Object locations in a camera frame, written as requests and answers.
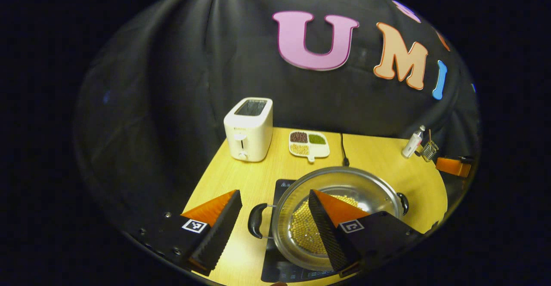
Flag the white divided bean dish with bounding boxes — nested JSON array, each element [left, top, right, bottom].
[[288, 131, 331, 163]]

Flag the small white bottle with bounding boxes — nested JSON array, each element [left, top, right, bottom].
[[401, 125, 426, 159]]

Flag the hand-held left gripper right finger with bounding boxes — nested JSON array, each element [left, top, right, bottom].
[[308, 189, 424, 278]]

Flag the small glass jar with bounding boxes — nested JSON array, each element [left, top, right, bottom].
[[421, 140, 440, 162]]

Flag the pile of yellow soybeans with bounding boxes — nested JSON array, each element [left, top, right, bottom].
[[289, 195, 360, 255]]

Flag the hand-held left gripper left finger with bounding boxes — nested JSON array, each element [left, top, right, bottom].
[[129, 189, 243, 277]]

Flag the black induction cooktop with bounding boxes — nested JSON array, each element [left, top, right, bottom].
[[260, 179, 345, 283]]

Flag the black power cable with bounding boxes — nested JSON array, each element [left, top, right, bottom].
[[340, 133, 350, 167]]

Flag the white toaster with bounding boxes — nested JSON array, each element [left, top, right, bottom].
[[223, 97, 273, 162]]

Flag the steel pot with black handles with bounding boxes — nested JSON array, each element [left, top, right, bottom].
[[248, 166, 409, 271]]

